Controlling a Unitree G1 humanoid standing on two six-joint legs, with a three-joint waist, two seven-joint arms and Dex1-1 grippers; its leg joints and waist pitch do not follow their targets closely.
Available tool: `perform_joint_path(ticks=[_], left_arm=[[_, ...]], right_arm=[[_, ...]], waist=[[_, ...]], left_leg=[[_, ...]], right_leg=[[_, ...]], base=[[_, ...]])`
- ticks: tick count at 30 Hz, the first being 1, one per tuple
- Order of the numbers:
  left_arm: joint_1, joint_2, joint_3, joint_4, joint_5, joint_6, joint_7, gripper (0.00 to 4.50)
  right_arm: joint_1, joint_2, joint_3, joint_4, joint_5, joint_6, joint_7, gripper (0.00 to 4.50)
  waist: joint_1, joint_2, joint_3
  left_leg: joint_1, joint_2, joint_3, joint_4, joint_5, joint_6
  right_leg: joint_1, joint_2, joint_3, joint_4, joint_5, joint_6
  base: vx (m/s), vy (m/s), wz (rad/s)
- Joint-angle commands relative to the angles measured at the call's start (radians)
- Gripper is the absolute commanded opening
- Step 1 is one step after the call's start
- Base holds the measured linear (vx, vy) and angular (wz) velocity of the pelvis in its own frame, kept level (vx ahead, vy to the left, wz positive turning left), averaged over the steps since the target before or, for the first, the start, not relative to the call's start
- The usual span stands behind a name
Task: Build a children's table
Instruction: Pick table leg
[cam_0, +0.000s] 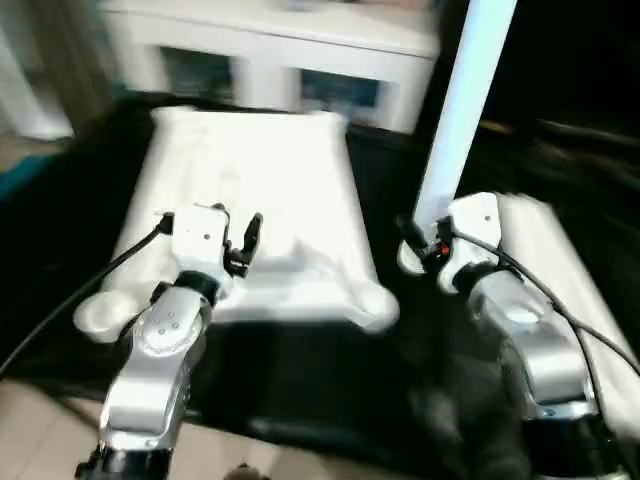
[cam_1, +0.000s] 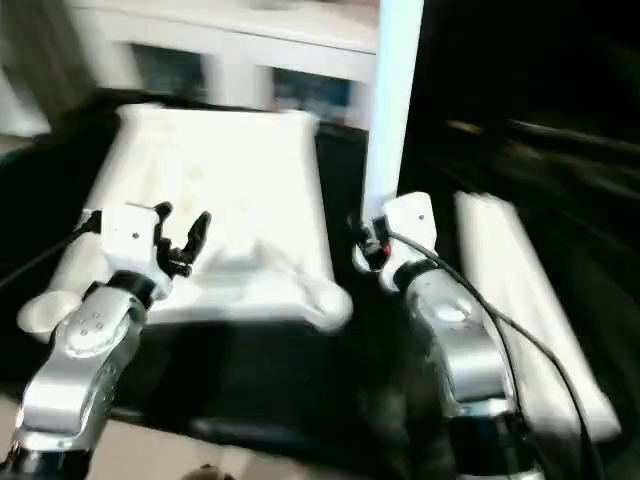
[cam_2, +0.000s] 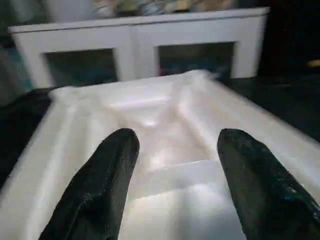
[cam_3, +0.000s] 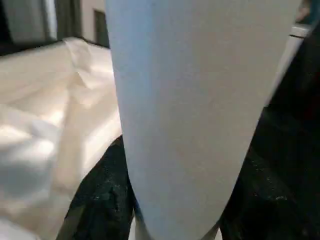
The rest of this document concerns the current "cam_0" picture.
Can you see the white plastic table top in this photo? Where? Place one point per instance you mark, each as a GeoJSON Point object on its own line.
{"type": "Point", "coordinates": [260, 175]}

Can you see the white plastic table leg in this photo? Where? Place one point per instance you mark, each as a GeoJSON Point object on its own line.
{"type": "Point", "coordinates": [530, 225]}
{"type": "Point", "coordinates": [510, 225]}
{"type": "Point", "coordinates": [549, 225]}
{"type": "Point", "coordinates": [465, 100]}

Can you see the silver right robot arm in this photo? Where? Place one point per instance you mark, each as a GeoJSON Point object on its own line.
{"type": "Point", "coordinates": [545, 360]}

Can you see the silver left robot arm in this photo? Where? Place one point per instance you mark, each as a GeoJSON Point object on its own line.
{"type": "Point", "coordinates": [150, 360]}

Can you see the black work mat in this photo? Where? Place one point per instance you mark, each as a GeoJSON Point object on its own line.
{"type": "Point", "coordinates": [325, 375]}

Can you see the white sideboard with glass doors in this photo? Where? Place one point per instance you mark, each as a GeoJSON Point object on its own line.
{"type": "Point", "coordinates": [260, 40]}

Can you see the teal cloth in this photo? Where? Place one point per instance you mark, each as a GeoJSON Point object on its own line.
{"type": "Point", "coordinates": [20, 175]}

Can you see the black backdrop cloth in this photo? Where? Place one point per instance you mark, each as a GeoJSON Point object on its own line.
{"type": "Point", "coordinates": [575, 50]}

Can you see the grey curtain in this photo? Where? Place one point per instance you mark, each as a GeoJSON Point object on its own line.
{"type": "Point", "coordinates": [60, 60]}

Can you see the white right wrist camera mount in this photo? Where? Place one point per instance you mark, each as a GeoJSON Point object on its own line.
{"type": "Point", "coordinates": [472, 235]}

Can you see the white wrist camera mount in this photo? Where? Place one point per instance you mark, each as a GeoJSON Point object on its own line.
{"type": "Point", "coordinates": [200, 240]}
{"type": "Point", "coordinates": [472, 235]}

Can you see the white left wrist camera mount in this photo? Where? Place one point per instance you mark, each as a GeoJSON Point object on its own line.
{"type": "Point", "coordinates": [200, 240]}

